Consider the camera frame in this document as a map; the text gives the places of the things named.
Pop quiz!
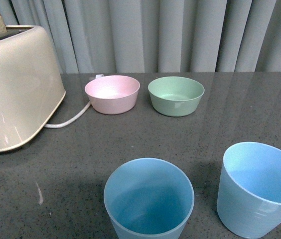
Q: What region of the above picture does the light blue cup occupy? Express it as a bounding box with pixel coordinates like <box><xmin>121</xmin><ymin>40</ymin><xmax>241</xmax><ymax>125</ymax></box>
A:
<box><xmin>217</xmin><ymin>142</ymin><xmax>281</xmax><ymax>239</ymax></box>

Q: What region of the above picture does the white curtain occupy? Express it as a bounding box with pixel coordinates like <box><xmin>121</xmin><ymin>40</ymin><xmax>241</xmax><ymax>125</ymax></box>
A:
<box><xmin>0</xmin><ymin>0</ymin><xmax>281</xmax><ymax>73</ymax></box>

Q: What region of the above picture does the white power cable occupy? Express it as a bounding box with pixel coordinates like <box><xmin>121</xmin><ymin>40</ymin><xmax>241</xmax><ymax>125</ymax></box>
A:
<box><xmin>43</xmin><ymin>74</ymin><xmax>105</xmax><ymax>129</ymax></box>

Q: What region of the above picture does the green bowl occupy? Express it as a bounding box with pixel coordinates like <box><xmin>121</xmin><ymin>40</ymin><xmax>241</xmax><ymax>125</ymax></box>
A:
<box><xmin>148</xmin><ymin>76</ymin><xmax>205</xmax><ymax>117</ymax></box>

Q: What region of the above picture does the pink bowl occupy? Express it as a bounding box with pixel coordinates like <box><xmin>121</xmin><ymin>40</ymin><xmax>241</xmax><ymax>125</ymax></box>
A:
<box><xmin>85</xmin><ymin>75</ymin><xmax>141</xmax><ymax>115</ymax></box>

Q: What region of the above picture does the cream toaster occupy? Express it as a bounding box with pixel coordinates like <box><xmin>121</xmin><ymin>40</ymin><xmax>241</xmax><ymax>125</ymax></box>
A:
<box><xmin>0</xmin><ymin>26</ymin><xmax>66</xmax><ymax>152</ymax></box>

